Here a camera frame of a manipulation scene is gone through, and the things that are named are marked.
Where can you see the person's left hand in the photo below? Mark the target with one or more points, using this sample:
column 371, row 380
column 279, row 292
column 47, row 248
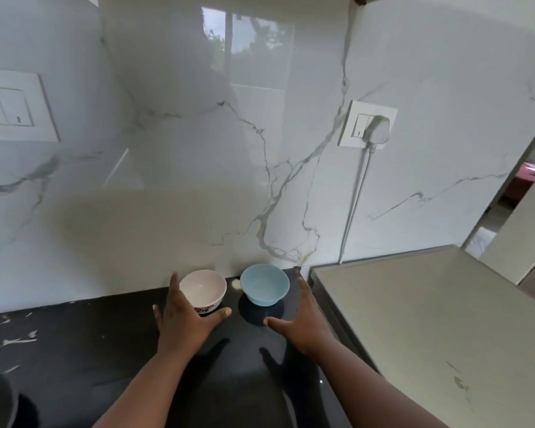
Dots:
column 183, row 329

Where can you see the white wall socket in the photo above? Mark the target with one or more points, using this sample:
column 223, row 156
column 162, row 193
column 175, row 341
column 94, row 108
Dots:
column 354, row 124

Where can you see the light blue bowl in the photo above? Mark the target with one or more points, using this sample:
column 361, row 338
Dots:
column 265, row 283

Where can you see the white floral bowl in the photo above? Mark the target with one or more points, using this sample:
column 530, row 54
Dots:
column 205, row 287

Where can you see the black countertop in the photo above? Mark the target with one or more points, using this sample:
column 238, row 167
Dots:
column 93, row 352

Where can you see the person's right hand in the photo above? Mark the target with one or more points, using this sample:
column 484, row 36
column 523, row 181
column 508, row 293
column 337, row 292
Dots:
column 307, row 334

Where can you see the silver dishwasher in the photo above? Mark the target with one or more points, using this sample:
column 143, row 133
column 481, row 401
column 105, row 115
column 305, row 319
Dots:
column 428, row 316

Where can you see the white socket with switch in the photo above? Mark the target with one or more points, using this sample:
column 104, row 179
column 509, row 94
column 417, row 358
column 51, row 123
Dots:
column 13, row 106

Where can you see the person's right forearm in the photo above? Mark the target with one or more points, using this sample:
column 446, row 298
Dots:
column 374, row 392

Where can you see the person's left forearm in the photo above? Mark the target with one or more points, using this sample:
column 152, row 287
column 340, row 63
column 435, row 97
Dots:
column 151, row 392

